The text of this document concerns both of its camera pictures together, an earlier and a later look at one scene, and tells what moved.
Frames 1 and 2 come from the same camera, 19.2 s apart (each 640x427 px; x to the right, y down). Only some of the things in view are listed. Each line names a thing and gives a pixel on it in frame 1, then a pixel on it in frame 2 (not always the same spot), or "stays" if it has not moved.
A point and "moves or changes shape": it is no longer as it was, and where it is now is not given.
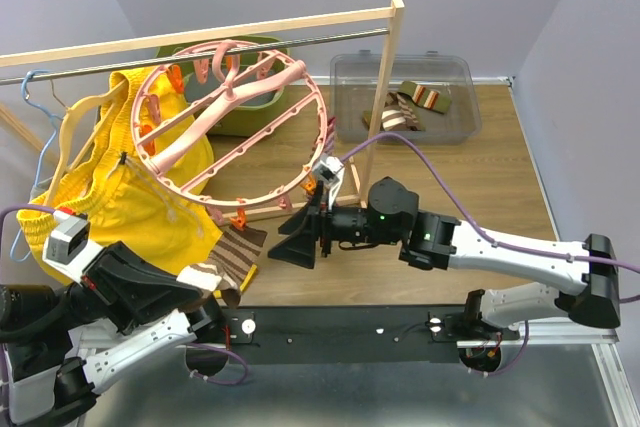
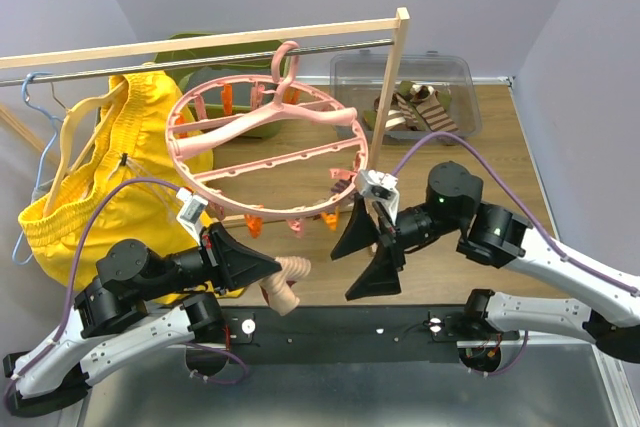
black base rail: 345,334 stays
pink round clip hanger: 232,124 moves or changes shape
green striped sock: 366,118 stays
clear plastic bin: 433,96 stays
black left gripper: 131,290 to 231,264
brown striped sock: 232,257 moves or changes shape
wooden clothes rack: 390,16 to 398,25
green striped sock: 424,96 stays
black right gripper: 303,229 to 380,276
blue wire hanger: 43,166 stays
